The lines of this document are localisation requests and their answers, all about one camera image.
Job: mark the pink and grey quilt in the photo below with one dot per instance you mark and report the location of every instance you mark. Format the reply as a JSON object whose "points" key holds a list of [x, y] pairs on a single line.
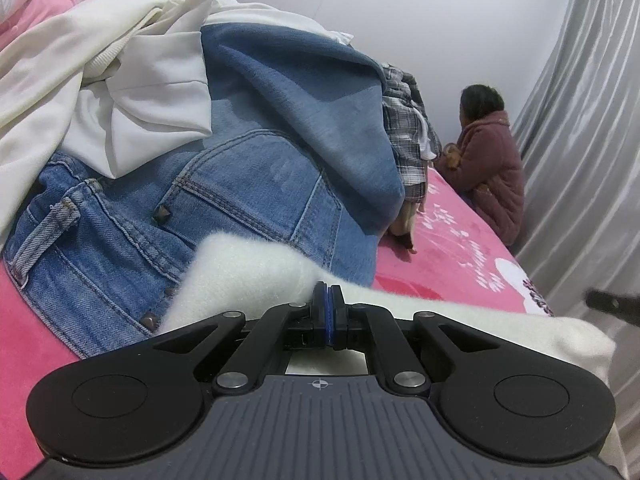
{"points": [[30, 5]]}

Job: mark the blue studded denim jeans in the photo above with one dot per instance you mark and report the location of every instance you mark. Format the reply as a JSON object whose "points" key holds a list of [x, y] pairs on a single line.
{"points": [[150, 230]]}

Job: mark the pink floral bedsheet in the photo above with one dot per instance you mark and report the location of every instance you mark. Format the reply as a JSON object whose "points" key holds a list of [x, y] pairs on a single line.
{"points": [[450, 260]]}

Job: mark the white fuzzy sweater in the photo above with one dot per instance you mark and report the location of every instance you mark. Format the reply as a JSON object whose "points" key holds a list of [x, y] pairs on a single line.
{"points": [[240, 265]]}

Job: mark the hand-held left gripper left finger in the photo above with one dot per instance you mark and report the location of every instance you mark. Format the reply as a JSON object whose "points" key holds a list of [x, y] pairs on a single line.
{"points": [[320, 317]]}

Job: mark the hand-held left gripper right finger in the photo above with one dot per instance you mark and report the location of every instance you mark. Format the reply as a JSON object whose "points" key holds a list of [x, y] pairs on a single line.
{"points": [[337, 317]]}

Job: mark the grey curtain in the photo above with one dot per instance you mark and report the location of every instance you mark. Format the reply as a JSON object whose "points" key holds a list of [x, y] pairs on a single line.
{"points": [[575, 135]]}

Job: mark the grey plaid shirt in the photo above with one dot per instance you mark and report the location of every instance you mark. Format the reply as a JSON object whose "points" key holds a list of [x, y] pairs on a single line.
{"points": [[405, 125]]}

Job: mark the beige satin garment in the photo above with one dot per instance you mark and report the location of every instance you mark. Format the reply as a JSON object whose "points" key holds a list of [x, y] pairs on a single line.
{"points": [[405, 220]]}

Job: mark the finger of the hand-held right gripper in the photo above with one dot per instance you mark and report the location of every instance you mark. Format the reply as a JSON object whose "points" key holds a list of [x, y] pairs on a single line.
{"points": [[617, 306]]}

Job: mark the cream white jacket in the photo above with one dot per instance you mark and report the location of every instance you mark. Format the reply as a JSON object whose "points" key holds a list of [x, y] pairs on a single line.
{"points": [[40, 85]]}

